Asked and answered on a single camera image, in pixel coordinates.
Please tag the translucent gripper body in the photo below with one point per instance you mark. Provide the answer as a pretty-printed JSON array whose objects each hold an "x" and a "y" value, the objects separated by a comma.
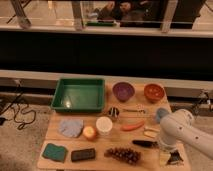
[{"x": 166, "y": 157}]

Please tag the black handled brush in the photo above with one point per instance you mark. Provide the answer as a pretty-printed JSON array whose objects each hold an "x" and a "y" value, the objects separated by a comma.
[{"x": 154, "y": 145}]

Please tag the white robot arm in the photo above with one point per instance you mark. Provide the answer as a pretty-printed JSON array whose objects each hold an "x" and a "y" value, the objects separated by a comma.
[{"x": 178, "y": 126}]

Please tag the red bowl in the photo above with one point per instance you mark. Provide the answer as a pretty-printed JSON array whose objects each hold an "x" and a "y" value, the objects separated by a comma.
[{"x": 154, "y": 93}]

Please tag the purple bowl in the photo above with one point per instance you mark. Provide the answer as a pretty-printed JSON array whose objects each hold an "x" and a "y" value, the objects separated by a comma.
[{"x": 123, "y": 91}]

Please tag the peeled banana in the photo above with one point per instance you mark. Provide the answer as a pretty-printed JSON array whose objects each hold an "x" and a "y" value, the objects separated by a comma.
[{"x": 150, "y": 132}]

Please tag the bunch of brown grapes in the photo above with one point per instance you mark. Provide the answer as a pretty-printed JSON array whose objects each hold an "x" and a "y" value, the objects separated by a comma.
[{"x": 126, "y": 155}]

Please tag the orange carrot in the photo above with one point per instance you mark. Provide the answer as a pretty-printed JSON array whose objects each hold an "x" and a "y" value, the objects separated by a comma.
[{"x": 132, "y": 127}]

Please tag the blue cup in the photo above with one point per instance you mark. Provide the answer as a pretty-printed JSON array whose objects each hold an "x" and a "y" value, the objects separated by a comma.
[{"x": 160, "y": 113}]

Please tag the metal spoon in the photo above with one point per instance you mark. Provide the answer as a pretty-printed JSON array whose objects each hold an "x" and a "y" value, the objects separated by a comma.
[{"x": 141, "y": 111}]

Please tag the small metal cup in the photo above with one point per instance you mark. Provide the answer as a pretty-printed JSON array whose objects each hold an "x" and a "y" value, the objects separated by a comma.
[{"x": 113, "y": 113}]

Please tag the white cup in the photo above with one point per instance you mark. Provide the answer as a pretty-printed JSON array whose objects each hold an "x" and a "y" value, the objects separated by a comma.
[{"x": 104, "y": 125}]

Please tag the red yellow apple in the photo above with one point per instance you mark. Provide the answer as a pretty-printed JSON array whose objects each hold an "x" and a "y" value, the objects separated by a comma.
[{"x": 90, "y": 133}]

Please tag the black eraser block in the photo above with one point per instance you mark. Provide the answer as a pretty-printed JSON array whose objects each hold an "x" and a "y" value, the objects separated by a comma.
[{"x": 84, "y": 154}]

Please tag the light blue cloth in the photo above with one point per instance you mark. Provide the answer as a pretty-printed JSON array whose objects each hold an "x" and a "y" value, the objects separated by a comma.
[{"x": 71, "y": 127}]

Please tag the green plastic tray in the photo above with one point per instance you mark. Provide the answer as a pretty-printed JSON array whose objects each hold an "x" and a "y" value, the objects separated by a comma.
[{"x": 79, "y": 95}]

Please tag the green sponge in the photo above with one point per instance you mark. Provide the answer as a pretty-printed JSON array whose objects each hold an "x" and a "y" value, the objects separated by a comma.
[{"x": 54, "y": 152}]

